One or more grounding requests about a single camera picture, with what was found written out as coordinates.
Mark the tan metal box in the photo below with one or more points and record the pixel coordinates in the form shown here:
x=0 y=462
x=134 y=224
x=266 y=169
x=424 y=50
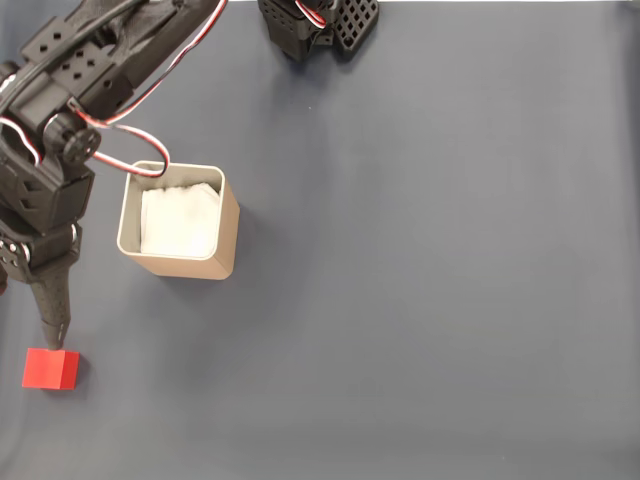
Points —
x=227 y=235

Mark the blue table mat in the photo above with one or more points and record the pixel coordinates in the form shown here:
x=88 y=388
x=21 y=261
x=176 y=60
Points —
x=400 y=250

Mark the white tissue paper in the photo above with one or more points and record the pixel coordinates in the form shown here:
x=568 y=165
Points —
x=180 y=220

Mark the red cube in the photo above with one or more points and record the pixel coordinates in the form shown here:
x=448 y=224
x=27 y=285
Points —
x=47 y=370

